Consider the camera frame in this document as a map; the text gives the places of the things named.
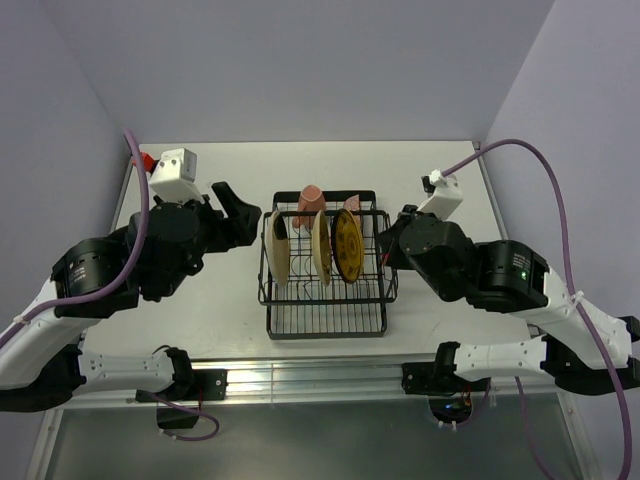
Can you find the pink floral small bowl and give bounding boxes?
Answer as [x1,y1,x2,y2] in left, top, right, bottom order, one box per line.
[342,194,364,233]

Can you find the yellow patterned plate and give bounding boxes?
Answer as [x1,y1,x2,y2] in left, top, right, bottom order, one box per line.
[331,209,365,284]

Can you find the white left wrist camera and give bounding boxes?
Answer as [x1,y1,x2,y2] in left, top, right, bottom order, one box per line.
[149,148,204,204]

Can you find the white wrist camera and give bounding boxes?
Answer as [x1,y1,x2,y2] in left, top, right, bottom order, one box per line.
[149,148,204,204]
[417,169,463,220]

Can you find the pink floral mug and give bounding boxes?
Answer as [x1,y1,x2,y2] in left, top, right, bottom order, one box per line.
[292,185,326,229]

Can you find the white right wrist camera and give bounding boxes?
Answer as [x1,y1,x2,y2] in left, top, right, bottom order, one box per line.
[417,169,463,220]

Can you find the aluminium mounting rail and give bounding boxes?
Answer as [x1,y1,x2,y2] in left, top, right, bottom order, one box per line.
[64,357,551,409]

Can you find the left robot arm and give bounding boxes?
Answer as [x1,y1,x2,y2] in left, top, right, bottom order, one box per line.
[1,182,262,413]

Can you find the cream plate green brushstroke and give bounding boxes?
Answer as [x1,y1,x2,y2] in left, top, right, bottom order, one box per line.
[265,210,290,287]

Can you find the black wire dish rack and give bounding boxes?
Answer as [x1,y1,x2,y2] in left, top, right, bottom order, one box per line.
[258,190,398,340]

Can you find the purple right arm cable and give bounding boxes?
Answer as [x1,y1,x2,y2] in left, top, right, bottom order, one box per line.
[442,139,634,479]

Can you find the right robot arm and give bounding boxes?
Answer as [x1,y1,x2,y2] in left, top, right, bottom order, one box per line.
[379,206,639,396]

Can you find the cream plate small motifs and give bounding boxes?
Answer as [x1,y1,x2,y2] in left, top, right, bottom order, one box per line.
[311,211,332,286]

